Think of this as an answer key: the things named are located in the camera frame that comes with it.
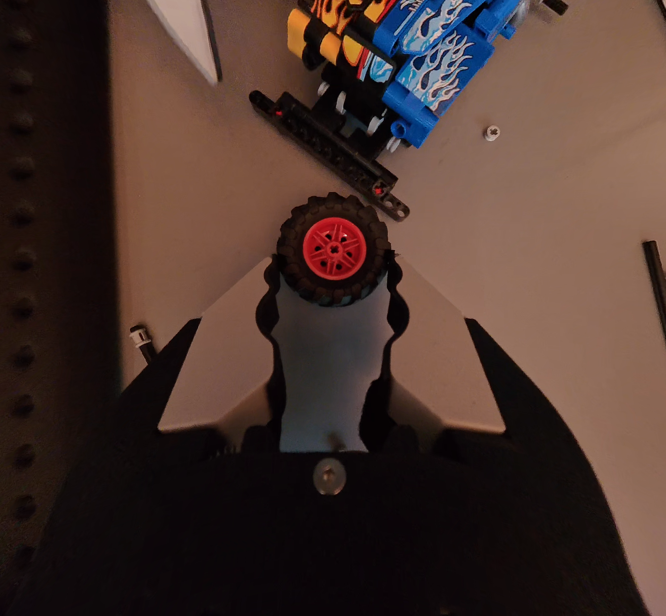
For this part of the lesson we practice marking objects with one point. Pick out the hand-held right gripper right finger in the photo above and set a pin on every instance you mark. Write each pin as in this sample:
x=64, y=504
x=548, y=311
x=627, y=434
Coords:
x=445, y=366

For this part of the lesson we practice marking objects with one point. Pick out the blue black toy monster truck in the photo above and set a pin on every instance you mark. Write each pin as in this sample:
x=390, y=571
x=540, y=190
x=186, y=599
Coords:
x=432, y=39

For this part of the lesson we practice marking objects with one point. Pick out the black toy wheel red rim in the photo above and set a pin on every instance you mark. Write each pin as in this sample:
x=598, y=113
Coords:
x=334, y=248

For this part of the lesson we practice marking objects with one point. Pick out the black studded mat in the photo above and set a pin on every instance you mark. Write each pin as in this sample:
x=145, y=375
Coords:
x=52, y=210

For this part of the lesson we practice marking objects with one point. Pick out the short black axle with bushing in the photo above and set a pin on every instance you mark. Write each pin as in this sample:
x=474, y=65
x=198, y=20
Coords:
x=140, y=338

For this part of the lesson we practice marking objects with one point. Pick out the long black toy axle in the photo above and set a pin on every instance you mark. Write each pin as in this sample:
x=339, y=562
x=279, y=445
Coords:
x=656, y=283

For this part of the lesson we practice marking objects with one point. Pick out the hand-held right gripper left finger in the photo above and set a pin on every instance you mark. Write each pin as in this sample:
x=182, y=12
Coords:
x=221, y=366

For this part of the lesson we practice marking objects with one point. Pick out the small grey toy bushing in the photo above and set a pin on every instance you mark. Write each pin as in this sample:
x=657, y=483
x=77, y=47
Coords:
x=491, y=132

